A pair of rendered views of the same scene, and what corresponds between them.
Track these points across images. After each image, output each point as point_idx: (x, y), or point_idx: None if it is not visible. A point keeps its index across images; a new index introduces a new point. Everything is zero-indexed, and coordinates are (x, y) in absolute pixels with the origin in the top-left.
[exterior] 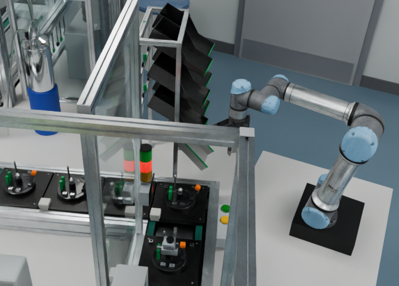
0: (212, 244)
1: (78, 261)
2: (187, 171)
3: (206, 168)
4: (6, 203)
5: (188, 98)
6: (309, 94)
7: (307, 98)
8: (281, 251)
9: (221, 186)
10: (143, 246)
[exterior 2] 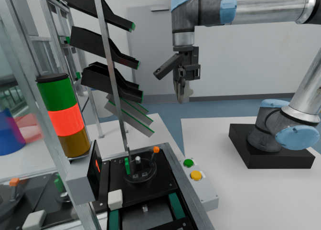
0: (203, 214)
1: None
2: (135, 145)
3: (149, 139)
4: None
5: (121, 61)
6: (253, 0)
7: (255, 4)
8: (258, 189)
9: None
10: None
